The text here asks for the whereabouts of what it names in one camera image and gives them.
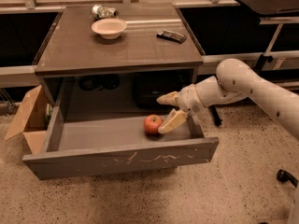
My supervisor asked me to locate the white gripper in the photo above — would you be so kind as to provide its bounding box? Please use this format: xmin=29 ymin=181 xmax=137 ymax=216
xmin=156 ymin=84 xmax=204 ymax=134

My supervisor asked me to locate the red apple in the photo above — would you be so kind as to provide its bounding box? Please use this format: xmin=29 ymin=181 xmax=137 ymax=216
xmin=144 ymin=114 xmax=163 ymax=135

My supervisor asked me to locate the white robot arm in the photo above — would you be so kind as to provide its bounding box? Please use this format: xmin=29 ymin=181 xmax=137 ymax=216
xmin=157 ymin=59 xmax=299 ymax=140

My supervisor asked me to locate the grey counter cabinet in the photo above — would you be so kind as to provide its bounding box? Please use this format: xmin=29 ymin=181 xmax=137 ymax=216
xmin=36 ymin=3 xmax=202 ymax=104

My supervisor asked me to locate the open grey drawer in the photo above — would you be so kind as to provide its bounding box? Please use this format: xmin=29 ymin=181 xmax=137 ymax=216
xmin=22 ymin=75 xmax=220 ymax=181

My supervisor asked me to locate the black remote-like bar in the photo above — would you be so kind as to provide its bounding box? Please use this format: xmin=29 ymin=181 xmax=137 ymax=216
xmin=156 ymin=30 xmax=187 ymax=44

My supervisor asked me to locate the white paper bowl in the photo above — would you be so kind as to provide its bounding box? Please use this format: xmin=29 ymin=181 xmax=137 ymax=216
xmin=92 ymin=18 xmax=127 ymax=40

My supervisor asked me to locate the crumpled chip bag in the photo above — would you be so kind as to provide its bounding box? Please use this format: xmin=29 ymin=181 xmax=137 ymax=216
xmin=91 ymin=5 xmax=119 ymax=20

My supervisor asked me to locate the black chair caster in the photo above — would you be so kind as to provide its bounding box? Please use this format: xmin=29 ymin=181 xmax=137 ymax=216
xmin=277 ymin=169 xmax=298 ymax=187

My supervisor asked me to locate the cardboard box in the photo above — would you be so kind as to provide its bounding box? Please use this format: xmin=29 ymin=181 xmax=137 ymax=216
xmin=5 ymin=85 xmax=50 ymax=154

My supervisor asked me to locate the black side table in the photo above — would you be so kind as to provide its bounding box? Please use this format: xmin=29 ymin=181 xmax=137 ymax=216
xmin=200 ymin=0 xmax=299 ymax=127

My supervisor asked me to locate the black coiled cable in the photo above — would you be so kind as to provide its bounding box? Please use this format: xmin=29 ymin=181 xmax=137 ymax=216
xmin=78 ymin=74 xmax=121 ymax=91

